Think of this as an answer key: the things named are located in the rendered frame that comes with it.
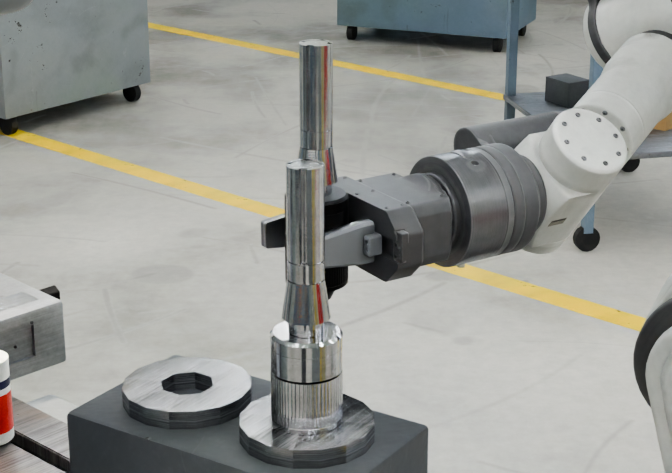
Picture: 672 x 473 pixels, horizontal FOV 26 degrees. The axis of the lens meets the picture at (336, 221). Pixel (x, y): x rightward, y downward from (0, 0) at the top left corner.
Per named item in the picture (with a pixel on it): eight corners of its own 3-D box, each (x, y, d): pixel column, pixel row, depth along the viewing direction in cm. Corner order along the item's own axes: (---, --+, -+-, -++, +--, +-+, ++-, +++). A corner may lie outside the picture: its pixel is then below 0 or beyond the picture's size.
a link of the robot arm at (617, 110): (540, 271, 121) (607, 186, 130) (590, 208, 114) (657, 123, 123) (478, 223, 122) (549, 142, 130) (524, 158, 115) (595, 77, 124)
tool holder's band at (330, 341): (338, 361, 92) (338, 346, 91) (264, 358, 92) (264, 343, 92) (346, 332, 96) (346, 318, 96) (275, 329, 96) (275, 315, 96)
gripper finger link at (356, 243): (297, 233, 104) (370, 218, 107) (297, 275, 105) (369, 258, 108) (309, 239, 102) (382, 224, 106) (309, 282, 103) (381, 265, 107)
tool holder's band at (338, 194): (333, 219, 104) (333, 206, 104) (273, 211, 106) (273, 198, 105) (358, 200, 108) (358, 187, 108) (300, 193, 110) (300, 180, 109)
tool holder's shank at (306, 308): (328, 341, 92) (327, 172, 88) (278, 339, 92) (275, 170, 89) (333, 322, 95) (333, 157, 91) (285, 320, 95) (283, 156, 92)
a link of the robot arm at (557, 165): (480, 279, 117) (588, 253, 122) (538, 200, 109) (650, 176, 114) (417, 169, 121) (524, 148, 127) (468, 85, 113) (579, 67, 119)
